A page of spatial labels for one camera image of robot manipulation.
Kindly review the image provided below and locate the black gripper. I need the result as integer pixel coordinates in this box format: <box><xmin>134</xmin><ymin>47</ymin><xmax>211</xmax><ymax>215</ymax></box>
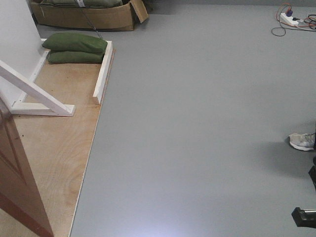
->
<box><xmin>291</xmin><ymin>207</ymin><xmax>316</xmax><ymax>228</ymax></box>

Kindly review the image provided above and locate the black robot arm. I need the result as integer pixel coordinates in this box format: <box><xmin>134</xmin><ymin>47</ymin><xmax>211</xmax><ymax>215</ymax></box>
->
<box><xmin>291</xmin><ymin>157</ymin><xmax>316</xmax><ymax>229</ymax></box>

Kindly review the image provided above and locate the brown wooden door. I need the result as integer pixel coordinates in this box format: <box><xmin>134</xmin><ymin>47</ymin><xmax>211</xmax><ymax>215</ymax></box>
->
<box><xmin>0</xmin><ymin>101</ymin><xmax>53</xmax><ymax>237</ymax></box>

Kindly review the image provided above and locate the seated person in black trousers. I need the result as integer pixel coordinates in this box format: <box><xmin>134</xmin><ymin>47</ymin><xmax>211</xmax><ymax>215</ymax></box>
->
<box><xmin>313</xmin><ymin>129</ymin><xmax>316</xmax><ymax>150</ymax></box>

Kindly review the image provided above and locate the grey white right sneaker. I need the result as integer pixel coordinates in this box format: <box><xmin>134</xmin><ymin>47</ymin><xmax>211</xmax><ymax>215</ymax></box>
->
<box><xmin>289</xmin><ymin>133</ymin><xmax>314</xmax><ymax>151</ymax></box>

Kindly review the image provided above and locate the white power strip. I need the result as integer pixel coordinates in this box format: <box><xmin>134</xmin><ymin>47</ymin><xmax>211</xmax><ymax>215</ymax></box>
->
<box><xmin>279</xmin><ymin>13</ymin><xmax>299</xmax><ymax>26</ymax></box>

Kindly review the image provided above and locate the plywood base platform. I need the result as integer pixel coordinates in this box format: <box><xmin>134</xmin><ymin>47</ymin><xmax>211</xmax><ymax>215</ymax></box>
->
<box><xmin>14</xmin><ymin>49</ymin><xmax>115</xmax><ymax>237</ymax></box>

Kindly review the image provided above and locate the open flat cardboard box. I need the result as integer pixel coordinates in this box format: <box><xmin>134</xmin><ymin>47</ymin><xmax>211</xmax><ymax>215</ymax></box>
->
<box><xmin>30</xmin><ymin>0</ymin><xmax>149</xmax><ymax>31</ymax></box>

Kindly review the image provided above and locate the lower green sandbag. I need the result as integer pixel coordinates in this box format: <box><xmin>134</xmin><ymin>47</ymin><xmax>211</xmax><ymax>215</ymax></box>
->
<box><xmin>48</xmin><ymin>51</ymin><xmax>104</xmax><ymax>64</ymax></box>

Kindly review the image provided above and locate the green sandbag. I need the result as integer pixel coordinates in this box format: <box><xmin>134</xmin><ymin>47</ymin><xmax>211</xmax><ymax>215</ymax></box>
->
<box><xmin>48</xmin><ymin>51</ymin><xmax>104</xmax><ymax>64</ymax></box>
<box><xmin>42</xmin><ymin>33</ymin><xmax>108</xmax><ymax>53</ymax></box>

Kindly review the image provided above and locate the upper green sandbag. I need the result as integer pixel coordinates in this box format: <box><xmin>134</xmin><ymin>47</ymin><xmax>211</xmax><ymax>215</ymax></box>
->
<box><xmin>42</xmin><ymin>33</ymin><xmax>108</xmax><ymax>53</ymax></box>

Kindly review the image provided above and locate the grey green woven sack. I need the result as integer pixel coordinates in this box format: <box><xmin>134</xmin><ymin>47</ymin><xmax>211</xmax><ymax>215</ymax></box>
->
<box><xmin>40</xmin><ymin>0</ymin><xmax>123</xmax><ymax>8</ymax></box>

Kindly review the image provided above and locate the orange extension cable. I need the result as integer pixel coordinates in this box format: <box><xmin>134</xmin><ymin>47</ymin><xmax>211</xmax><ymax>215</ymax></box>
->
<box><xmin>271</xmin><ymin>2</ymin><xmax>316</xmax><ymax>38</ymax></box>

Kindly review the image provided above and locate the white wooden support frame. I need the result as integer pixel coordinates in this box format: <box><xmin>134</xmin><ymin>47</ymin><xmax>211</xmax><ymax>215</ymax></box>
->
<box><xmin>0</xmin><ymin>41</ymin><xmax>115</xmax><ymax>117</ymax></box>

